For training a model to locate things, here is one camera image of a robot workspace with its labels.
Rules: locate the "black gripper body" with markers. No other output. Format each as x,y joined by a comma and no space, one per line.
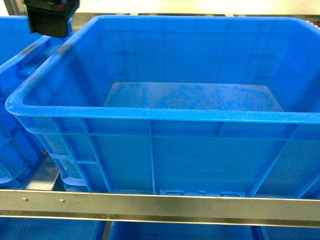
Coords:
51,17

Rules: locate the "blue crate lower shelf left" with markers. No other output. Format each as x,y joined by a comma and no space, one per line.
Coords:
50,229

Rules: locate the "blue crate shelf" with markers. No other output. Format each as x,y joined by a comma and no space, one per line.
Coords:
177,231
284,233
50,229

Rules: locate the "blue crate lower shelf middle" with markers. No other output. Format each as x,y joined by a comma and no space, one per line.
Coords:
177,231

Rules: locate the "blue crate lower shelf right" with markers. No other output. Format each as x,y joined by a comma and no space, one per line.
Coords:
284,233

